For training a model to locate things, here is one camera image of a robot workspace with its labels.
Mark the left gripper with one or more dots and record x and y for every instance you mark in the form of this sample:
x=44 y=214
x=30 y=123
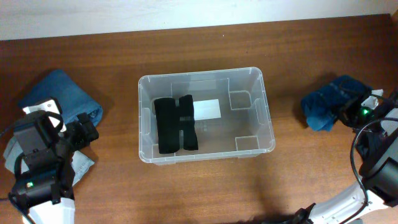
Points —
x=86 y=128

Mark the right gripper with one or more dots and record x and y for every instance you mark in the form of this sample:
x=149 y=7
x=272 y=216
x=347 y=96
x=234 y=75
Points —
x=347 y=109

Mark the light blue jeans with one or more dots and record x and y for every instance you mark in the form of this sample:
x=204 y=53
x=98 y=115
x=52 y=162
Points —
x=80 y=162

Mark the navy blue garment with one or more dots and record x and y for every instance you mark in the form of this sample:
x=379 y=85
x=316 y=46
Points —
x=322 y=107

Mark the dark blue jeans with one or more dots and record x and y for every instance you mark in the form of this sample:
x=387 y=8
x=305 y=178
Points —
x=71 y=98

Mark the black garment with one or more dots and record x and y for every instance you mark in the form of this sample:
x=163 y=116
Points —
x=368 y=144
x=175 y=124

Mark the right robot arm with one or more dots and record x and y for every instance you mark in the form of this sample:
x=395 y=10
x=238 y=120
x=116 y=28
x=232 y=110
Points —
x=373 y=160

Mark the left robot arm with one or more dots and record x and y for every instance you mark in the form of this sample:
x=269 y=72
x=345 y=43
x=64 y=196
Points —
x=43 y=192

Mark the clear plastic storage bin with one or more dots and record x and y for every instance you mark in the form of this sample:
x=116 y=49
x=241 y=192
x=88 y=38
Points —
x=244 y=129

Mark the white label in bin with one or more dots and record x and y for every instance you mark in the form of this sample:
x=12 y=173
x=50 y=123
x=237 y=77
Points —
x=206 y=109

